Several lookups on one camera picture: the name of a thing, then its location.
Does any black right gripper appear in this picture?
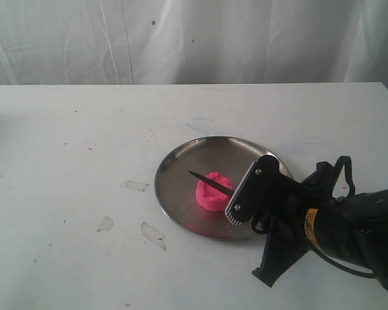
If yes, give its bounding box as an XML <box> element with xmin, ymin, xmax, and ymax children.
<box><xmin>224</xmin><ymin>155</ymin><xmax>334</xmax><ymax>287</ymax></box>

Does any pink dough piece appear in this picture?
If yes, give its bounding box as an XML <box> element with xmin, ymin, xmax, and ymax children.
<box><xmin>195</xmin><ymin>172</ymin><xmax>233</xmax><ymax>212</ymax></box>

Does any black knife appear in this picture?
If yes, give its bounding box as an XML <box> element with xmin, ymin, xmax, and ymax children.
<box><xmin>189</xmin><ymin>170</ymin><xmax>234</xmax><ymax>197</ymax></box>

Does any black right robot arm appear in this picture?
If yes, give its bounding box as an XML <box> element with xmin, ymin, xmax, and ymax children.
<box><xmin>225</xmin><ymin>155</ymin><xmax>388</xmax><ymax>291</ymax></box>

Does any round steel plate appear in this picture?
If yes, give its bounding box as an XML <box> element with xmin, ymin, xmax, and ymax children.
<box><xmin>154</xmin><ymin>135</ymin><xmax>294</xmax><ymax>242</ymax></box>

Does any clear tape piece lower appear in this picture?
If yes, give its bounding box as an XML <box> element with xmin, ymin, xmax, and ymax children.
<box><xmin>140</xmin><ymin>222</ymin><xmax>166</xmax><ymax>251</ymax></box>

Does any clear tape piece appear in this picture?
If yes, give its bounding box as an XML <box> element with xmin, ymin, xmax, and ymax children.
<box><xmin>121</xmin><ymin>180</ymin><xmax>149</xmax><ymax>192</ymax></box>
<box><xmin>96</xmin><ymin>216</ymin><xmax>114</xmax><ymax>233</ymax></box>
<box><xmin>140</xmin><ymin>222</ymin><xmax>166</xmax><ymax>251</ymax></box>

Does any clear tape piece upper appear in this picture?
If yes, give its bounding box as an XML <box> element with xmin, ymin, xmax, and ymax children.
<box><xmin>121</xmin><ymin>180</ymin><xmax>149</xmax><ymax>192</ymax></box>

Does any clear tape piece left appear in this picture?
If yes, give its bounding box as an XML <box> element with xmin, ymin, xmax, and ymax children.
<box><xmin>96</xmin><ymin>216</ymin><xmax>114</xmax><ymax>233</ymax></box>

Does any white backdrop curtain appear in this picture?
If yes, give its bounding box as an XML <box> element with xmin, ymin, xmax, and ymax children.
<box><xmin>0</xmin><ymin>1</ymin><xmax>388</xmax><ymax>86</ymax></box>

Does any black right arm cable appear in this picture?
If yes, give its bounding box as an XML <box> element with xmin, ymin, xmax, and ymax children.
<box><xmin>331</xmin><ymin>155</ymin><xmax>357</xmax><ymax>198</ymax></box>

